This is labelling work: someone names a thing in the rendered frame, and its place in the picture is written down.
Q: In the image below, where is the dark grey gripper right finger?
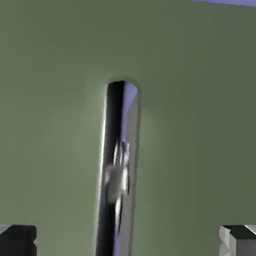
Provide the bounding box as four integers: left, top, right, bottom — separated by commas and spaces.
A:
218, 224, 256, 256

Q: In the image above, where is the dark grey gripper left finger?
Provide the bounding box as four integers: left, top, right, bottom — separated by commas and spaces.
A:
0, 224, 38, 256

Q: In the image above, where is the green painted drawer front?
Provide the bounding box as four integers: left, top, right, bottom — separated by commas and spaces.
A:
0, 0, 256, 256

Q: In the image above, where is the shiny curved metal handle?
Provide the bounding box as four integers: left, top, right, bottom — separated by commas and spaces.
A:
94, 80, 140, 256

